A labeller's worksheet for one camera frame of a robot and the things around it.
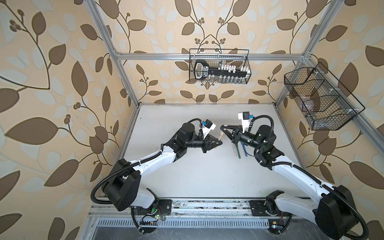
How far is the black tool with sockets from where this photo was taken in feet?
2.73

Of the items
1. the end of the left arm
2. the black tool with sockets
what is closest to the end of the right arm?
the end of the left arm

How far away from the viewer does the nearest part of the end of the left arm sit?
0.66 meters

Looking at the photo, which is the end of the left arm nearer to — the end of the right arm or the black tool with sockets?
the end of the right arm

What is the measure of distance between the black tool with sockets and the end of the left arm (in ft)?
1.13
